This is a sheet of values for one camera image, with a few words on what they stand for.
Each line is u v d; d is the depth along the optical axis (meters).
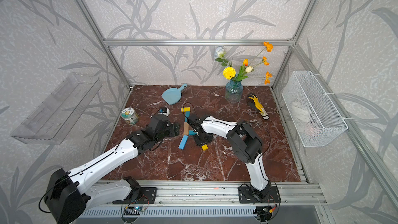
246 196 0.73
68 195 0.38
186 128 0.96
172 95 1.13
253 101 1.07
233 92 1.05
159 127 0.61
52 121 0.65
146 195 0.73
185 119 1.00
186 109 1.06
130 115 0.95
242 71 0.96
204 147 0.89
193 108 1.09
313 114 0.61
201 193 0.75
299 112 0.77
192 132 0.93
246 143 0.51
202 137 0.78
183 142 0.91
